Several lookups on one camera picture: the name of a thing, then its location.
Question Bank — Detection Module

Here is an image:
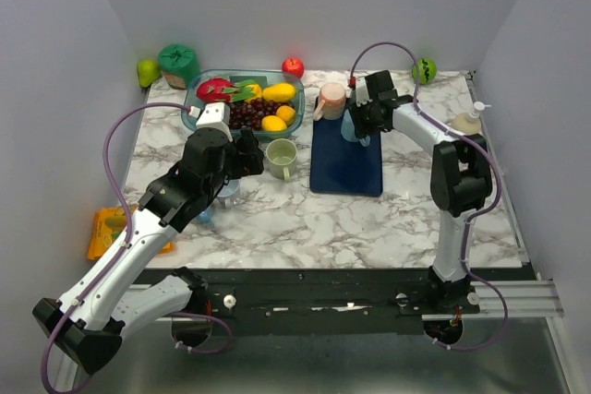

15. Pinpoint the pale grey-blue mug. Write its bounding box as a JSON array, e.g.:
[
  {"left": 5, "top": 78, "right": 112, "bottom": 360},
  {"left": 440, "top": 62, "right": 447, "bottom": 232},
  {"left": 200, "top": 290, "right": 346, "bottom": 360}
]
[{"left": 217, "top": 179, "right": 242, "bottom": 209}]

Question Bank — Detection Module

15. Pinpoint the light green mug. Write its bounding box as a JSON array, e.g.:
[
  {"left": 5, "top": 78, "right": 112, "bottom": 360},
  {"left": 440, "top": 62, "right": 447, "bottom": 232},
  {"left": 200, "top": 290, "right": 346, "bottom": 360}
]
[{"left": 265, "top": 138, "right": 297, "bottom": 182}]

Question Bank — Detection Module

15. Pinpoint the pink mug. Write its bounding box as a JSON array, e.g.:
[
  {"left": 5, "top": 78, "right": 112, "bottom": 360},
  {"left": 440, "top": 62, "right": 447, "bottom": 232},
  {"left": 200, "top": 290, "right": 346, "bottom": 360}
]
[{"left": 313, "top": 82, "right": 346, "bottom": 121}]

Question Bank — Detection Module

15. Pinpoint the large blue butterfly mug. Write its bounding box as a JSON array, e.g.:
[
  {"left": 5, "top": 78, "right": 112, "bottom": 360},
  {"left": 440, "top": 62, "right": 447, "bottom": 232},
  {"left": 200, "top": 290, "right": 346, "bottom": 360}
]
[{"left": 193, "top": 205, "right": 215, "bottom": 228}]

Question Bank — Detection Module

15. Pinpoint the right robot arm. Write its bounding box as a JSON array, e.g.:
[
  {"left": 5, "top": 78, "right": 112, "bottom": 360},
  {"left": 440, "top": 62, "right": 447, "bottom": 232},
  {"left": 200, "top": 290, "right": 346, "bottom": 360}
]
[{"left": 347, "top": 89, "right": 492, "bottom": 313}]

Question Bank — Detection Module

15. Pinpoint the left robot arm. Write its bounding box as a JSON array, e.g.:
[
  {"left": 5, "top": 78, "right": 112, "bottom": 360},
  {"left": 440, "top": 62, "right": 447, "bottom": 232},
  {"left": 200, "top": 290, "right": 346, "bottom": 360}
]
[{"left": 32, "top": 127, "right": 264, "bottom": 375}]

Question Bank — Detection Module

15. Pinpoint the purple grape bunch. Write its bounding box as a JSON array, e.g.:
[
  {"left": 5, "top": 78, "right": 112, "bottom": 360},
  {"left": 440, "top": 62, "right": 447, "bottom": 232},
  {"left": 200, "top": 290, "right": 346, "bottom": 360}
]
[{"left": 229, "top": 99, "right": 279, "bottom": 131}]

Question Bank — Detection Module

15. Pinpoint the yellow lemon front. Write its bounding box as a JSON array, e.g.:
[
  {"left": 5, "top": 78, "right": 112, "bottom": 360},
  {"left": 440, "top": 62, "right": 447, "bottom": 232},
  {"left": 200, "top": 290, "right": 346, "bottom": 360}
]
[{"left": 261, "top": 115, "right": 287, "bottom": 132}]

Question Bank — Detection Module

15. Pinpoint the yellow lemon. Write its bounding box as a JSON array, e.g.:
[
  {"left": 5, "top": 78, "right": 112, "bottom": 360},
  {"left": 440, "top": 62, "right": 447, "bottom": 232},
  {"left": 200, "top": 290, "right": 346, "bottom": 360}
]
[
  {"left": 261, "top": 115, "right": 287, "bottom": 132},
  {"left": 244, "top": 83, "right": 262, "bottom": 103}
]

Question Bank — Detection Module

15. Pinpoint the teal plastic fruit basket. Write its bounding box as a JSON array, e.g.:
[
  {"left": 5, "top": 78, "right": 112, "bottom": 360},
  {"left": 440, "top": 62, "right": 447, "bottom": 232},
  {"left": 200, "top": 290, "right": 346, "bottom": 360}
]
[{"left": 185, "top": 69, "right": 305, "bottom": 140}]

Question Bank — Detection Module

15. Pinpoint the small orange fruit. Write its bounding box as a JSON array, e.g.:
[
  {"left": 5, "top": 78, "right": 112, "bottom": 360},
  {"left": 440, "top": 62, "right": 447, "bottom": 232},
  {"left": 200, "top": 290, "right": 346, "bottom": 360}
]
[{"left": 275, "top": 104, "right": 297, "bottom": 127}]

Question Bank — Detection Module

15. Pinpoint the yellow lemon middle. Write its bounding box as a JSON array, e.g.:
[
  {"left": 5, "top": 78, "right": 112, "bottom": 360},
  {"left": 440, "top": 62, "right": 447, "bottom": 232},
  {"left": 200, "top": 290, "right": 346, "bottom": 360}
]
[{"left": 244, "top": 83, "right": 262, "bottom": 103}]

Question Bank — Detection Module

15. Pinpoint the red dragon fruit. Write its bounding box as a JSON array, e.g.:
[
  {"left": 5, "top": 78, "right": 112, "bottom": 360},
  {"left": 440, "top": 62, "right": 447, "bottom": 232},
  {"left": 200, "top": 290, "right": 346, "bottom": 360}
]
[{"left": 196, "top": 78, "right": 255, "bottom": 104}]

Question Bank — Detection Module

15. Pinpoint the yellow mango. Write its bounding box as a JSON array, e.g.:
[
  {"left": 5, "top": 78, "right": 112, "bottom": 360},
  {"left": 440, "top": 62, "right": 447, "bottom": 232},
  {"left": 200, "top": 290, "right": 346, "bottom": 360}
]
[{"left": 262, "top": 82, "right": 297, "bottom": 103}]

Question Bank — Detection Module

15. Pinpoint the dark blue tray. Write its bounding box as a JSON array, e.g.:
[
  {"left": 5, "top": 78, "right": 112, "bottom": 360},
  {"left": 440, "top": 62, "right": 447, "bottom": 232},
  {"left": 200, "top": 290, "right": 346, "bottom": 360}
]
[{"left": 309, "top": 117, "right": 383, "bottom": 197}]

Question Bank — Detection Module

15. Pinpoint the red apple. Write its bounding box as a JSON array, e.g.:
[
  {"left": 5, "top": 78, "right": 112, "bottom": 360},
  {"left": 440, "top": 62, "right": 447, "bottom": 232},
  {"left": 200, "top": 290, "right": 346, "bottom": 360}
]
[{"left": 282, "top": 57, "right": 305, "bottom": 78}]

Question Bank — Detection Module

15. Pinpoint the cream soap pump bottle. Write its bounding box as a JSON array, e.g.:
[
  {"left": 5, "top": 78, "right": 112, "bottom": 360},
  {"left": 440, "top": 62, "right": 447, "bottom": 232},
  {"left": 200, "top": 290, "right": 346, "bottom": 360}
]
[{"left": 450, "top": 101, "right": 490, "bottom": 136}]

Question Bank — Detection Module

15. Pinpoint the green wrapped jar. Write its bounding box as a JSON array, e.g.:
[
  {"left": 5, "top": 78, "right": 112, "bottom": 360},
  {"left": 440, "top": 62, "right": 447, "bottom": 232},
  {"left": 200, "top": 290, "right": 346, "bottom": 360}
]
[{"left": 157, "top": 44, "right": 200, "bottom": 90}]

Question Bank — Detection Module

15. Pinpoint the green pear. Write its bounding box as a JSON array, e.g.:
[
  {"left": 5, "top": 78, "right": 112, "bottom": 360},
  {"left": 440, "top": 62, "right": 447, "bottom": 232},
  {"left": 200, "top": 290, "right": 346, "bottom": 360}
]
[{"left": 137, "top": 59, "right": 161, "bottom": 89}]

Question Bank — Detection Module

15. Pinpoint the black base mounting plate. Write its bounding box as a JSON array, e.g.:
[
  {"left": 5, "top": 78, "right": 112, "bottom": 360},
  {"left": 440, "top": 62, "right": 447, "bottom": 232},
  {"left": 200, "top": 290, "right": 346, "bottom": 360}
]
[{"left": 138, "top": 266, "right": 504, "bottom": 338}]

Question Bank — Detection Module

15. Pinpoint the orange snack bag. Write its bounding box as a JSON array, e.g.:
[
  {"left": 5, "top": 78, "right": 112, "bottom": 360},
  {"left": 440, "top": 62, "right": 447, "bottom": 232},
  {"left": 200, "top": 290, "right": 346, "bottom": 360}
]
[{"left": 87, "top": 204, "right": 175, "bottom": 262}]

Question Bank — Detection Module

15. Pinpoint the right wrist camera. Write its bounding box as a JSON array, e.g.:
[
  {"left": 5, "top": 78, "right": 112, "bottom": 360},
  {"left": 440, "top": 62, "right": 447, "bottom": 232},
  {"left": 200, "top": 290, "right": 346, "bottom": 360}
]
[{"left": 351, "top": 70, "right": 398, "bottom": 107}]

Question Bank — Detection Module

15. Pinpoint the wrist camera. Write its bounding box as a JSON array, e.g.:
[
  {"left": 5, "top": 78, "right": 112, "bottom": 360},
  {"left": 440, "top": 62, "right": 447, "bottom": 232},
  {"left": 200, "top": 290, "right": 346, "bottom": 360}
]
[
  {"left": 351, "top": 70, "right": 398, "bottom": 107},
  {"left": 188, "top": 101, "right": 233, "bottom": 141}
]

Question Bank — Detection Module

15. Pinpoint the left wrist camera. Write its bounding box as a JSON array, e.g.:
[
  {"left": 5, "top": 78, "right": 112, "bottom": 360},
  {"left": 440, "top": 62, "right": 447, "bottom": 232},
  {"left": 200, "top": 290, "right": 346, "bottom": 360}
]
[{"left": 188, "top": 101, "right": 233, "bottom": 141}]

